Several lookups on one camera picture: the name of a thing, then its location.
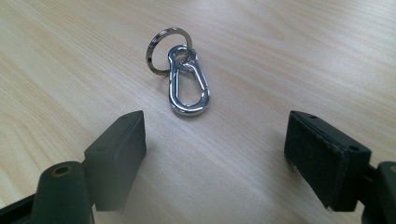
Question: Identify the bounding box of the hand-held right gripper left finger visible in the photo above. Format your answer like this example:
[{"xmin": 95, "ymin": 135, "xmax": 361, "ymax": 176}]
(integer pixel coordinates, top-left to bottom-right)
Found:
[{"xmin": 30, "ymin": 110, "xmax": 148, "ymax": 224}]

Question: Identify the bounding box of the silver key ring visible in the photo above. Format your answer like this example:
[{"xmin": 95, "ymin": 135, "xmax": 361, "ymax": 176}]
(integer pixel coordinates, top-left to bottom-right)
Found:
[{"xmin": 145, "ymin": 26, "xmax": 193, "ymax": 77}]

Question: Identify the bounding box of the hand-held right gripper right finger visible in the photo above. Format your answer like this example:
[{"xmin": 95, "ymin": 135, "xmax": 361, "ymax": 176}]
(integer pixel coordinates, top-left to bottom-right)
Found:
[{"xmin": 283, "ymin": 110, "xmax": 396, "ymax": 224}]

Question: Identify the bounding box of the silver carabiner clip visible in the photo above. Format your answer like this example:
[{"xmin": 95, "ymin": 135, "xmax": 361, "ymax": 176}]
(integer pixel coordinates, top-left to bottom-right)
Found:
[{"xmin": 167, "ymin": 44, "xmax": 211, "ymax": 118}]

